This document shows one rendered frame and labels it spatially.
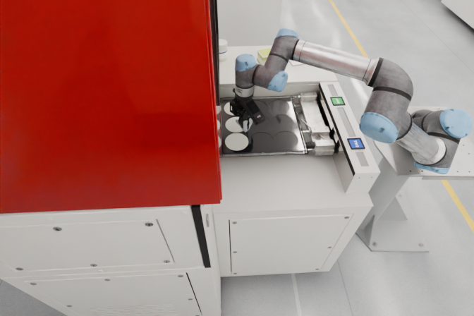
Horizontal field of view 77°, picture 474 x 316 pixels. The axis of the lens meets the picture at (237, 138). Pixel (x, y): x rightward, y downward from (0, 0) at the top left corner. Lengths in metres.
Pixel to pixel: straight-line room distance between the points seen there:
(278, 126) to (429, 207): 1.47
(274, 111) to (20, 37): 1.12
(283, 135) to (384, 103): 0.48
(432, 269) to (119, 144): 2.02
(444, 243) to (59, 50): 2.30
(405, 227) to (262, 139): 1.33
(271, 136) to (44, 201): 0.87
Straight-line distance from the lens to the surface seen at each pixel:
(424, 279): 2.22
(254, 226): 1.28
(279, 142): 1.28
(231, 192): 1.21
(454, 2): 5.18
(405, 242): 2.26
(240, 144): 1.26
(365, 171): 1.19
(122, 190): 0.69
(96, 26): 0.43
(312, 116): 1.45
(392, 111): 1.00
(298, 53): 1.07
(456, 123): 1.39
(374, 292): 2.06
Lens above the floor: 1.84
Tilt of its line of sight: 47 degrees down
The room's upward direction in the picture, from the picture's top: straight up
